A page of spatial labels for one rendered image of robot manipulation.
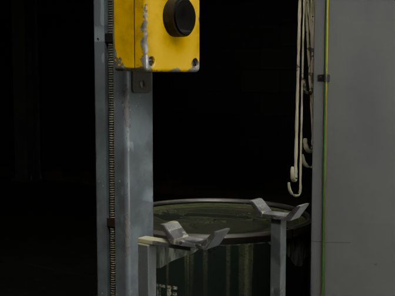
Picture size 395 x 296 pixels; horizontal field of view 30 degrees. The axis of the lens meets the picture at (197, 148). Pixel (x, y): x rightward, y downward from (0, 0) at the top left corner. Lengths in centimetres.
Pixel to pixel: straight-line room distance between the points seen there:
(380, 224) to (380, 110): 20
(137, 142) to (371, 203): 52
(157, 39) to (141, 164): 18
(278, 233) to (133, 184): 21
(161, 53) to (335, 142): 52
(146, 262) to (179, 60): 27
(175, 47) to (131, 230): 25
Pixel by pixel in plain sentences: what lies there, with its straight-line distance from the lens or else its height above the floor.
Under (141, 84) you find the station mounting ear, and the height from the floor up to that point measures 127.
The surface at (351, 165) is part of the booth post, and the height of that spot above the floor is 112.
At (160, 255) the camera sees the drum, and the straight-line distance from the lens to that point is 194.
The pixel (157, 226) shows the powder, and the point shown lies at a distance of 210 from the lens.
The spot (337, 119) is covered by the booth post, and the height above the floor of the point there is 121.
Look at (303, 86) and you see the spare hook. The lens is 145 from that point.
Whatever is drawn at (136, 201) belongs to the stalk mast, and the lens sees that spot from 100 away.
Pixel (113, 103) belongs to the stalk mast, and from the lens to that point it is 100.
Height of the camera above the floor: 128
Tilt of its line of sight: 6 degrees down
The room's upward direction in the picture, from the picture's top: straight up
